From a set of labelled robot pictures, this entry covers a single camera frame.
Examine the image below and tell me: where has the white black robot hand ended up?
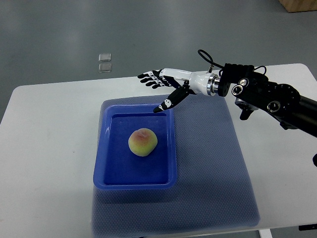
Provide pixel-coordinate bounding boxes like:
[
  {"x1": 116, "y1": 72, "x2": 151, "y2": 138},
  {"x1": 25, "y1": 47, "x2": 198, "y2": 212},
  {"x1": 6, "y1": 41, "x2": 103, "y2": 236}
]
[{"x1": 137, "y1": 68, "x2": 220, "y2": 113}]

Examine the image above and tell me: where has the green pink peach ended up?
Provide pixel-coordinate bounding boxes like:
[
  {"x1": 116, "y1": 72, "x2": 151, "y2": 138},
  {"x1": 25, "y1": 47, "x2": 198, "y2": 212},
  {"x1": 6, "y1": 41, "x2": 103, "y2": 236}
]
[{"x1": 128, "y1": 128, "x2": 158, "y2": 157}]

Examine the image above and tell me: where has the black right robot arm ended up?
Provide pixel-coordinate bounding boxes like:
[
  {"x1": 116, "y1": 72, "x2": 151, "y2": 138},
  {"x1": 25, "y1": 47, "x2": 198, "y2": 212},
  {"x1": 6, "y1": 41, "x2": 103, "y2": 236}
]
[{"x1": 138, "y1": 63, "x2": 317, "y2": 136}]

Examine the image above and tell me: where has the upper metal floor plate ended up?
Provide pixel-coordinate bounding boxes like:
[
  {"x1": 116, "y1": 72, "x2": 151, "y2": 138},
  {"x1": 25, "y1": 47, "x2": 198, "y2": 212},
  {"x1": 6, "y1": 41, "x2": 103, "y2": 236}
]
[{"x1": 99, "y1": 53, "x2": 111, "y2": 62}]

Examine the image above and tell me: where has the blue plastic tray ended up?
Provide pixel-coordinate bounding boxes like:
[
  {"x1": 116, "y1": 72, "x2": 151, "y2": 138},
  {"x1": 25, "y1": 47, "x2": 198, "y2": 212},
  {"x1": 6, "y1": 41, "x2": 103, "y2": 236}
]
[{"x1": 93, "y1": 104, "x2": 177, "y2": 191}]

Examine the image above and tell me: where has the blue grey mesh mat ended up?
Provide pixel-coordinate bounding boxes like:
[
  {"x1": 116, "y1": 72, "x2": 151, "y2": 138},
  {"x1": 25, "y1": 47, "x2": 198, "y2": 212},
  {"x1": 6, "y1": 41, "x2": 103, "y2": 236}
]
[{"x1": 92, "y1": 95, "x2": 260, "y2": 238}]

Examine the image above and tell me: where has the wooden box corner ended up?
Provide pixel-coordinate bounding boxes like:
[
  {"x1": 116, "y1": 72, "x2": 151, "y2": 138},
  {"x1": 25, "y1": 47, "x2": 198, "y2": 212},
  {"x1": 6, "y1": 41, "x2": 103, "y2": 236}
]
[{"x1": 279, "y1": 0, "x2": 317, "y2": 13}]

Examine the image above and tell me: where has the white table leg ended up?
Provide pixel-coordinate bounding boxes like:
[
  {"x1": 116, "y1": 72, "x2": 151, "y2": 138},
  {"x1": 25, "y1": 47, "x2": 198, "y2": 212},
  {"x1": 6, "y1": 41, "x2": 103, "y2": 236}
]
[{"x1": 259, "y1": 229, "x2": 272, "y2": 238}]

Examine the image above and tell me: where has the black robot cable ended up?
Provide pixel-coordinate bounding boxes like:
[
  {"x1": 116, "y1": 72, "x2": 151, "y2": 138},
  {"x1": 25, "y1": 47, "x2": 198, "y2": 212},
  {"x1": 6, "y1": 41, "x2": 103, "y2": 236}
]
[{"x1": 197, "y1": 49, "x2": 267, "y2": 75}]

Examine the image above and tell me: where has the black table edge bracket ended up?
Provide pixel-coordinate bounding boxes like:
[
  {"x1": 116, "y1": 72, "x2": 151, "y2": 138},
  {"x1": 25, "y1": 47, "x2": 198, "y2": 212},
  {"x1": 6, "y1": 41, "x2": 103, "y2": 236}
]
[{"x1": 298, "y1": 224, "x2": 317, "y2": 231}]

